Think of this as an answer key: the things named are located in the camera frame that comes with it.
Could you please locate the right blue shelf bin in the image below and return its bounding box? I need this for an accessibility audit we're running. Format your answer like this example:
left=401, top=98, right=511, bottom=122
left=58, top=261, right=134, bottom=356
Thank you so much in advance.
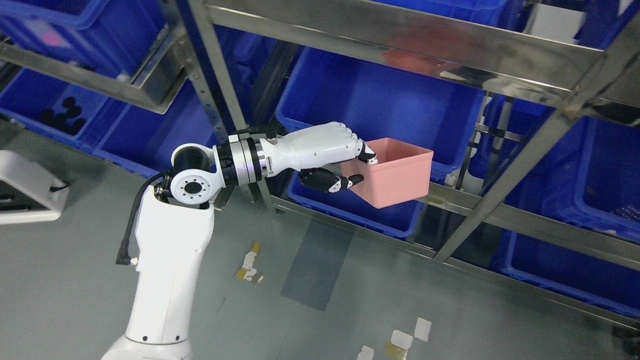
left=469, top=95, right=640, bottom=245

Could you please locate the white machine base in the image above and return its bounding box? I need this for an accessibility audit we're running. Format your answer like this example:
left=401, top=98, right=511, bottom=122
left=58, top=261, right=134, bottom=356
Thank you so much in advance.
left=0, top=150, right=70, bottom=226

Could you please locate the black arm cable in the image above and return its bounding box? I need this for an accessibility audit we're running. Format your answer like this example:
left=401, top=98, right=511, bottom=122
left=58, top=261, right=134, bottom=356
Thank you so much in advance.
left=116, top=171, right=172, bottom=266

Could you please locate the top left blue bin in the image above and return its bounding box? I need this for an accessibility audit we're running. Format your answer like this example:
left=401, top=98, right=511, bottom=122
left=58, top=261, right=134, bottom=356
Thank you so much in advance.
left=0, top=0, right=166, bottom=78

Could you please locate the pink plastic storage box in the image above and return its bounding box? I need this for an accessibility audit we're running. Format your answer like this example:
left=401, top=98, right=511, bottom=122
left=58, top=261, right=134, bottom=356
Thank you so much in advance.
left=340, top=137, right=434, bottom=208

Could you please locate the large blue shelf bin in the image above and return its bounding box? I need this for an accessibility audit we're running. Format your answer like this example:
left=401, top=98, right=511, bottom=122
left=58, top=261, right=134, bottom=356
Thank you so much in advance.
left=275, top=47, right=485, bottom=182

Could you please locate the lower right blue bin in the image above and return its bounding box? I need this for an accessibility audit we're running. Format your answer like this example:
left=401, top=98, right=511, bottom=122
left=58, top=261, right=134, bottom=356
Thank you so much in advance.
left=490, top=230, right=640, bottom=318

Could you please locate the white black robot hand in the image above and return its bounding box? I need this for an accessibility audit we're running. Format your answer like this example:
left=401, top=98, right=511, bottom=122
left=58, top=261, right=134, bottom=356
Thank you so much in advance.
left=259, top=121, right=378, bottom=193

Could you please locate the steel shelf rack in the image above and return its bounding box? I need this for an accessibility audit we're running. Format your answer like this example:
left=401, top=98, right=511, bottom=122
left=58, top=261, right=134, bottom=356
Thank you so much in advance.
left=0, top=0, right=640, bottom=331

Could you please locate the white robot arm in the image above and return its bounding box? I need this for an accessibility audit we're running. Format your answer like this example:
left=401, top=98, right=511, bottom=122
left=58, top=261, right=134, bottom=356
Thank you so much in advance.
left=103, top=136, right=270, bottom=360

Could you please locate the lower blue shelf bin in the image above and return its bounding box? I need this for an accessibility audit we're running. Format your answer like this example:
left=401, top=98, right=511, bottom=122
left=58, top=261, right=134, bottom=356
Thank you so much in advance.
left=286, top=171, right=423, bottom=239

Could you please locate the left blue bin with parts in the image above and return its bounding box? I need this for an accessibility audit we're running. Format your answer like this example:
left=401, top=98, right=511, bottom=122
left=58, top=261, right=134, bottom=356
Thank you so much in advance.
left=0, top=68, right=126, bottom=153

